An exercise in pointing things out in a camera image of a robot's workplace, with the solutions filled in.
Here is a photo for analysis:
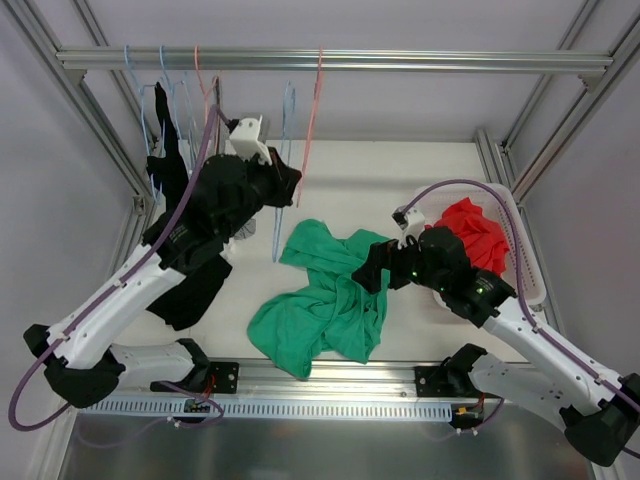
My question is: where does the green tank top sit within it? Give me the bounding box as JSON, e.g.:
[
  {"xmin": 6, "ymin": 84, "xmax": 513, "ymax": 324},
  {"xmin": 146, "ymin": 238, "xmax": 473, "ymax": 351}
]
[{"xmin": 247, "ymin": 219, "xmax": 389, "ymax": 379}]

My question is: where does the red tank top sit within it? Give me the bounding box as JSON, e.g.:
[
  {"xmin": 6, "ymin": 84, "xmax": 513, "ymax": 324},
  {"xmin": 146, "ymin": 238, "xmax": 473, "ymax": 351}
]
[{"xmin": 434, "ymin": 197, "xmax": 510, "ymax": 275}]

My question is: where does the blue hanger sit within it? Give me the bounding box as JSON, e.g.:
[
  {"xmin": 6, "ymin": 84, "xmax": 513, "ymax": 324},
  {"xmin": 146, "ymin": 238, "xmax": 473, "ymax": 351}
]
[
  {"xmin": 123, "ymin": 45, "xmax": 162, "ymax": 205},
  {"xmin": 159, "ymin": 45, "xmax": 189, "ymax": 167},
  {"xmin": 271, "ymin": 81, "xmax": 296, "ymax": 263}
]

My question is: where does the pink plastic hanger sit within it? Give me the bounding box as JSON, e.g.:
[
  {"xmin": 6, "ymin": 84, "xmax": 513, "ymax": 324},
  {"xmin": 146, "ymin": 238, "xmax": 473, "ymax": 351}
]
[{"xmin": 296, "ymin": 47, "xmax": 324, "ymax": 207}]

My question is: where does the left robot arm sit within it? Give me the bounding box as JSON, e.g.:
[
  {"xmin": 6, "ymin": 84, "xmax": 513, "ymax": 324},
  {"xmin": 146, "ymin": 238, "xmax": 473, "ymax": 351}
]
[{"xmin": 24, "ymin": 149, "xmax": 302, "ymax": 408}]

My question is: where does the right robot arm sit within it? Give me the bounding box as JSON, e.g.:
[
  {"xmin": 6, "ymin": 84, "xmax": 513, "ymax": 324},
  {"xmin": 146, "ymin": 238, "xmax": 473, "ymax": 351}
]
[{"xmin": 352, "ymin": 227, "xmax": 639, "ymax": 467}]

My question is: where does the grey tank top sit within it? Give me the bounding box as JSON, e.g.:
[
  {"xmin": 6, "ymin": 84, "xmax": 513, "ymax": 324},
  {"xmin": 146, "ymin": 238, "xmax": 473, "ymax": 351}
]
[{"xmin": 203, "ymin": 75, "xmax": 256, "ymax": 241}]

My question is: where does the black tank top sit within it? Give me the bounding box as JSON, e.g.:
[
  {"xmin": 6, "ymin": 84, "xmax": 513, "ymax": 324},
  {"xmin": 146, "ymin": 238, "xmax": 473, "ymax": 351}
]
[{"xmin": 146, "ymin": 82, "xmax": 232, "ymax": 331}]

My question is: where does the pink hanger under grey top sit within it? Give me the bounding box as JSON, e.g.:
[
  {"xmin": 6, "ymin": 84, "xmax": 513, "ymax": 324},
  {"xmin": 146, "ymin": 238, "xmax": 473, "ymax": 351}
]
[{"xmin": 194, "ymin": 45, "xmax": 220, "ymax": 123}]

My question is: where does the blue hanger under white top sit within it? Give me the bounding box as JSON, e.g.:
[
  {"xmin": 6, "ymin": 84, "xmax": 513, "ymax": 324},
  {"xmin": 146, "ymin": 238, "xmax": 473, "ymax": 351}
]
[{"xmin": 159, "ymin": 45, "xmax": 189, "ymax": 167}]

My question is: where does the blue hanger under black top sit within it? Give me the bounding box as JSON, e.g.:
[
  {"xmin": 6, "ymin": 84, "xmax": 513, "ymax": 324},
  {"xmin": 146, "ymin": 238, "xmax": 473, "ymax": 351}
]
[{"xmin": 123, "ymin": 45, "xmax": 162, "ymax": 205}]

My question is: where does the white plastic basket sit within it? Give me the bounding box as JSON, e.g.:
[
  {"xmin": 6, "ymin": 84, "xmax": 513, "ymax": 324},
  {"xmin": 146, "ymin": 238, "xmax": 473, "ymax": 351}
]
[{"xmin": 414, "ymin": 181, "xmax": 547, "ymax": 306}]

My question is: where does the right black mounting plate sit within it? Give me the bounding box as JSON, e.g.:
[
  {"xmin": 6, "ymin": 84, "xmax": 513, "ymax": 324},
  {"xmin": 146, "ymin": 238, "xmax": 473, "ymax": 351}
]
[{"xmin": 413, "ymin": 365, "xmax": 474, "ymax": 398}]

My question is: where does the black mounting plate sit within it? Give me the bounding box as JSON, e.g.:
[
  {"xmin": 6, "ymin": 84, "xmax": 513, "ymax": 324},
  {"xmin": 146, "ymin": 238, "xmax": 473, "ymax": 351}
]
[
  {"xmin": 150, "ymin": 361, "xmax": 239, "ymax": 394},
  {"xmin": 413, "ymin": 365, "xmax": 474, "ymax": 398}
]

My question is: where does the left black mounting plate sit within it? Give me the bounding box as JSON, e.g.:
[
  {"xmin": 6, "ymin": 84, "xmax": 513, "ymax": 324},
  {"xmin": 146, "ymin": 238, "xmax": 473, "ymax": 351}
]
[{"xmin": 150, "ymin": 361, "xmax": 239, "ymax": 394}]

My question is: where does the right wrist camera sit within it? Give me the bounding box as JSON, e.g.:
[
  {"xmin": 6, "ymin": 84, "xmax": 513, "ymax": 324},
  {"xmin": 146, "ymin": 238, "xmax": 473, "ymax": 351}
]
[{"xmin": 392, "ymin": 206, "xmax": 425, "ymax": 249}]

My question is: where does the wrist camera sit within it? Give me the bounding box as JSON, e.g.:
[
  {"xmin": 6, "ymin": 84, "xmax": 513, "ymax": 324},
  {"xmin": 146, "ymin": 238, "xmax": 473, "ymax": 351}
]
[
  {"xmin": 392, "ymin": 206, "xmax": 425, "ymax": 249},
  {"xmin": 227, "ymin": 115, "xmax": 272, "ymax": 165}
]

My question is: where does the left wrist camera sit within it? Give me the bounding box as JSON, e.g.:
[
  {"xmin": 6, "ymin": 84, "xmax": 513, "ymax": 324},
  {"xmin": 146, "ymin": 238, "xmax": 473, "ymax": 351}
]
[{"xmin": 227, "ymin": 115, "xmax": 272, "ymax": 165}]

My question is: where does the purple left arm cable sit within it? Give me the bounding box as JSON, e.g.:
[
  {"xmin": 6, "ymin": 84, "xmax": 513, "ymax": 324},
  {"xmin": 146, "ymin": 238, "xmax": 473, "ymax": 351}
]
[{"xmin": 9, "ymin": 103, "xmax": 241, "ymax": 432}]

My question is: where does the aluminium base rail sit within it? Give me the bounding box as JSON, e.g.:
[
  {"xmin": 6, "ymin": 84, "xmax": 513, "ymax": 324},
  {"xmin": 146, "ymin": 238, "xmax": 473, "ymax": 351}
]
[{"xmin": 57, "ymin": 357, "xmax": 551, "ymax": 399}]

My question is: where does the white slotted cable duct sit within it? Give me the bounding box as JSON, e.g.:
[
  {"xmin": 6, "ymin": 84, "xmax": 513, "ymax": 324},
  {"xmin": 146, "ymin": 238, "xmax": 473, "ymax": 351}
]
[{"xmin": 84, "ymin": 395, "xmax": 453, "ymax": 423}]

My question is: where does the right aluminium frame post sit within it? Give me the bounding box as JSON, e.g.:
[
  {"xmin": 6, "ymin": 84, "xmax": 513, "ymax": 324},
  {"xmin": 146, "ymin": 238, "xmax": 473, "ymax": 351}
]
[{"xmin": 474, "ymin": 0, "xmax": 640, "ymax": 206}]

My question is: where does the aluminium frame post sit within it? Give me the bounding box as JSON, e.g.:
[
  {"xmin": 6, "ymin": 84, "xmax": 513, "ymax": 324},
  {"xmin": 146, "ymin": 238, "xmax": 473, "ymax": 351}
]
[
  {"xmin": 1, "ymin": 1, "xmax": 148, "ymax": 296},
  {"xmin": 474, "ymin": 0, "xmax": 640, "ymax": 206}
]

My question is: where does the aluminium hanging rail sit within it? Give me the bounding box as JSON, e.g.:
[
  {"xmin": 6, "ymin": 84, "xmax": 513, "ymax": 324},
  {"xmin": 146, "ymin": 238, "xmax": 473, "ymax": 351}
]
[{"xmin": 56, "ymin": 46, "xmax": 614, "ymax": 76}]

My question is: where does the left aluminium frame post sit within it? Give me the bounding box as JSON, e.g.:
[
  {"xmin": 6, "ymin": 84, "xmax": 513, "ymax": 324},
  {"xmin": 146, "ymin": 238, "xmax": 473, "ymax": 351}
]
[{"xmin": 1, "ymin": 1, "xmax": 148, "ymax": 296}]

